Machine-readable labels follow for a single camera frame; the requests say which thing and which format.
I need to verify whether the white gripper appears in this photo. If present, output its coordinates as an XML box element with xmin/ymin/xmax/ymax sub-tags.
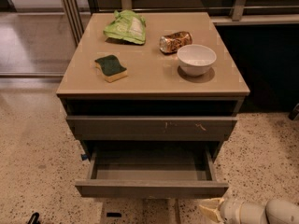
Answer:
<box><xmin>199</xmin><ymin>198</ymin><xmax>268</xmax><ymax>224</ymax></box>

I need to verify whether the grey drawer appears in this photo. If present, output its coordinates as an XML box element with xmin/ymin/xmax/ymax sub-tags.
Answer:
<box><xmin>75</xmin><ymin>148</ymin><xmax>228</xmax><ymax>199</ymax></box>
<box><xmin>66</xmin><ymin>116</ymin><xmax>237</xmax><ymax>141</ymax></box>

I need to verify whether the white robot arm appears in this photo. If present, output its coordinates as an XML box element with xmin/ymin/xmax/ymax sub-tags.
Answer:
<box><xmin>199</xmin><ymin>198</ymin><xmax>299</xmax><ymax>224</ymax></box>

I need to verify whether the grey top drawer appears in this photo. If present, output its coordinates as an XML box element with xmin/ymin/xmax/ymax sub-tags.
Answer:
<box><xmin>66</xmin><ymin>116</ymin><xmax>237</xmax><ymax>141</ymax></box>

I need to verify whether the grey drawer cabinet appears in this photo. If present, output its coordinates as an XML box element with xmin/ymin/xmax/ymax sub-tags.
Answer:
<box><xmin>55</xmin><ymin>11</ymin><xmax>250</xmax><ymax>201</ymax></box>

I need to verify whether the dark object at right edge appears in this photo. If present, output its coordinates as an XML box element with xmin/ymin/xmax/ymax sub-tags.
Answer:
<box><xmin>289</xmin><ymin>103</ymin><xmax>299</xmax><ymax>120</ymax></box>

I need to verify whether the white bowl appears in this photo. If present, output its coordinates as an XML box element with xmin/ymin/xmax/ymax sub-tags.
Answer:
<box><xmin>177</xmin><ymin>44</ymin><xmax>217</xmax><ymax>77</ymax></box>

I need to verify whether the crushed gold can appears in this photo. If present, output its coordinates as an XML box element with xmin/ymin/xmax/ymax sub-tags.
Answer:
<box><xmin>159</xmin><ymin>31</ymin><xmax>192</xmax><ymax>54</ymax></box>

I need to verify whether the green yellow sponge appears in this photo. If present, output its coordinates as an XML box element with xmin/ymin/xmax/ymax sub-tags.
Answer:
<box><xmin>95</xmin><ymin>55</ymin><xmax>128</xmax><ymax>83</ymax></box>

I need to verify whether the black object at bottom left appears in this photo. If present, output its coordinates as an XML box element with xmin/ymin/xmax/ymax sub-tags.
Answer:
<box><xmin>27</xmin><ymin>213</ymin><xmax>40</xmax><ymax>224</ymax></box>

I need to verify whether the green chip bag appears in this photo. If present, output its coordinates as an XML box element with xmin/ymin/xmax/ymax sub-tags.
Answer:
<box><xmin>103</xmin><ymin>10</ymin><xmax>146</xmax><ymax>45</ymax></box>

